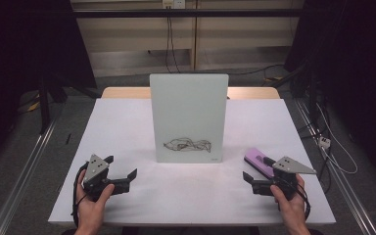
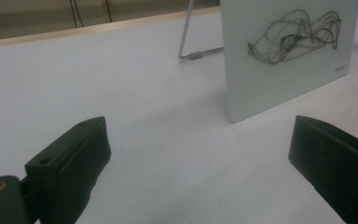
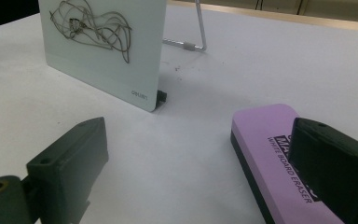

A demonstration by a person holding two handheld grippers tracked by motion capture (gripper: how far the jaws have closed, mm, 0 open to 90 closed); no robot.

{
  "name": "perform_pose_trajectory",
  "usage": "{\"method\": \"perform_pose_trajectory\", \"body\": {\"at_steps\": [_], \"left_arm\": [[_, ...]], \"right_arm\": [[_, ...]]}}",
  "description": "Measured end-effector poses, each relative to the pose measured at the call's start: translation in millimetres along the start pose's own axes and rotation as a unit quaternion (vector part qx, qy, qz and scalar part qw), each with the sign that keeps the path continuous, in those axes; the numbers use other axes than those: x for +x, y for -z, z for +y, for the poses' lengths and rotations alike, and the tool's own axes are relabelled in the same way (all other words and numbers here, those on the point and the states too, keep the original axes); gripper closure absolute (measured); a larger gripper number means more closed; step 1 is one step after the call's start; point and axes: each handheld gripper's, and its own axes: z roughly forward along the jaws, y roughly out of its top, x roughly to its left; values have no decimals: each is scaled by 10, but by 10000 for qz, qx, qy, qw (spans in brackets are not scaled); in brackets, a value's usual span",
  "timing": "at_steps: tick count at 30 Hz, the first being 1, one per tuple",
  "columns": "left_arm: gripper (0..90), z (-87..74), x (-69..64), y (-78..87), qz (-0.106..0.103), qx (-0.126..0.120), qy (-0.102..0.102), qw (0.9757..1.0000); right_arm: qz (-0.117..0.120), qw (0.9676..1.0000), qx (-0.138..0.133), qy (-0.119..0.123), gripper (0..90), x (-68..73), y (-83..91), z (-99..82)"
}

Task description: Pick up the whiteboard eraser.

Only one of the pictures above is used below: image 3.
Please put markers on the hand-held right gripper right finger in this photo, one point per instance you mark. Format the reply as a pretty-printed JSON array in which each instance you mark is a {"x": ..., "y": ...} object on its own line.
[{"x": 338, "y": 168}]

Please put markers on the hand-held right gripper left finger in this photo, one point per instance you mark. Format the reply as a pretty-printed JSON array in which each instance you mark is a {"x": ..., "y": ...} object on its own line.
[{"x": 65, "y": 161}]

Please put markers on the purple whiteboard eraser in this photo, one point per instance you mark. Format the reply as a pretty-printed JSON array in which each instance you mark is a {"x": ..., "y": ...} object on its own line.
[{"x": 261, "y": 140}]

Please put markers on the white whiteboard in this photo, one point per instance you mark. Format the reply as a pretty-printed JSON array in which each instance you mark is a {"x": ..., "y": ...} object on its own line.
[{"x": 105, "y": 68}]

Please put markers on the black whiteboard foot clip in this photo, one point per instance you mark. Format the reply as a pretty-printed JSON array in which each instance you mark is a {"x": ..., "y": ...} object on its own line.
[{"x": 162, "y": 98}]

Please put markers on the wooden table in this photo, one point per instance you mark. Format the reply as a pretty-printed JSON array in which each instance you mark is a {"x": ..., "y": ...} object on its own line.
[{"x": 292, "y": 17}]

